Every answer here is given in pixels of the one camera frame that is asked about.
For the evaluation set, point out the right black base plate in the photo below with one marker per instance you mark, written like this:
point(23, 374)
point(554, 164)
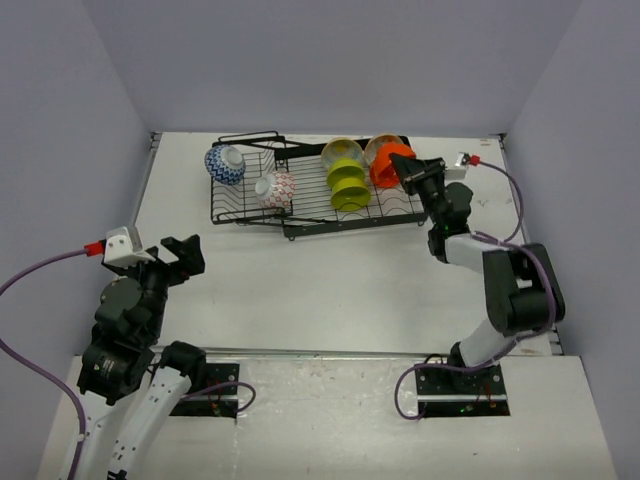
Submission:
point(445, 394)

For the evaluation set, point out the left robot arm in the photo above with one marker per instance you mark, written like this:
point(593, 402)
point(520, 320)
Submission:
point(117, 429)

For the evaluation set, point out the red pattern white bowl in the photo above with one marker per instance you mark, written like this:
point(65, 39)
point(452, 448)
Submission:
point(275, 190)

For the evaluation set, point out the lime green bowl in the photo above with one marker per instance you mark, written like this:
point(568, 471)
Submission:
point(344, 168)
point(350, 194)

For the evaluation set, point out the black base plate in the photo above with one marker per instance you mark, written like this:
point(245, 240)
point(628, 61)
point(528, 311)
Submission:
point(221, 403)
point(445, 394)

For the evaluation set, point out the yellow sun pattern bowl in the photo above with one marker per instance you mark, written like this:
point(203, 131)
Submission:
point(339, 148)

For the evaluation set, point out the blue zigzag pattern bowl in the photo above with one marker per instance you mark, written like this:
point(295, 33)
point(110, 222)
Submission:
point(225, 164)

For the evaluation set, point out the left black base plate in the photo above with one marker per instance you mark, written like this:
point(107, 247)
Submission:
point(221, 403)

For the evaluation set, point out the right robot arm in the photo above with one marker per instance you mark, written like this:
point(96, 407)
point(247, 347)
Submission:
point(523, 299)

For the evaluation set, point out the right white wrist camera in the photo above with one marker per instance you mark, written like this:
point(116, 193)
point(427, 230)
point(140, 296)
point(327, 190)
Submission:
point(458, 170)

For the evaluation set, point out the black wire dish rack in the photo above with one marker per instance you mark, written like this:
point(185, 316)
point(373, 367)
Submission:
point(310, 212)

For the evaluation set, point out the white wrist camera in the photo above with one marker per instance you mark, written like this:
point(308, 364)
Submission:
point(458, 170)
point(124, 248)

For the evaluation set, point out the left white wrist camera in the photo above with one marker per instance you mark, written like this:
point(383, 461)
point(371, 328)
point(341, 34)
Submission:
point(124, 248)

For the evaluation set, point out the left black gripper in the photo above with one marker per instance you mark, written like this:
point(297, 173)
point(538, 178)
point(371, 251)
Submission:
point(190, 259)

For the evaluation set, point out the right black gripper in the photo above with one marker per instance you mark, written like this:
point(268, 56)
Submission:
point(411, 171)

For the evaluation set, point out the floral orange green bowl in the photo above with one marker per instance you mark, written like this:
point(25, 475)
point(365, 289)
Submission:
point(374, 144)

